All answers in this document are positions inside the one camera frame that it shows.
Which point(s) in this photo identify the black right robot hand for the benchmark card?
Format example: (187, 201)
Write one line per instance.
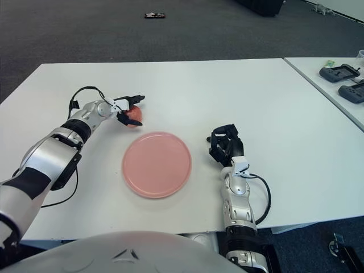
(234, 146)

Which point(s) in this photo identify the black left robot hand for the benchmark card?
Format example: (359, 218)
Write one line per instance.
(133, 99)

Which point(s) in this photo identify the red yellow apple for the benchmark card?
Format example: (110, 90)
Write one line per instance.
(137, 114)

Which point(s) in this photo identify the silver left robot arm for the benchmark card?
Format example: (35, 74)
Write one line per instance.
(48, 159)

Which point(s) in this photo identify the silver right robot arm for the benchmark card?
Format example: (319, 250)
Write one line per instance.
(239, 196)

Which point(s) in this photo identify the pink round plate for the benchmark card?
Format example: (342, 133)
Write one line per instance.
(156, 165)

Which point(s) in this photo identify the small dark flat floor object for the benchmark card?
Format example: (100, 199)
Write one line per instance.
(155, 15)

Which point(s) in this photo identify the small green packet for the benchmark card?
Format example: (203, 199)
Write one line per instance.
(330, 63)

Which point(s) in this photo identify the dark grey handheld controller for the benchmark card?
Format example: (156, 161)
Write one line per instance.
(338, 73)
(352, 93)

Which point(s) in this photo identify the black box furniture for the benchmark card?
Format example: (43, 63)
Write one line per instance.
(261, 8)

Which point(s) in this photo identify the grey robot torso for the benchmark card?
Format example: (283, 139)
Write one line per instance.
(119, 253)

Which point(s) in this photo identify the clear plastic container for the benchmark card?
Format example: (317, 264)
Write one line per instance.
(361, 57)

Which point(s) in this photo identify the grey toy figure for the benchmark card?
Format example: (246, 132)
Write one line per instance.
(321, 9)

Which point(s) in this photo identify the black caster wheel frame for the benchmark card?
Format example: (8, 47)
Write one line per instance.
(345, 251)

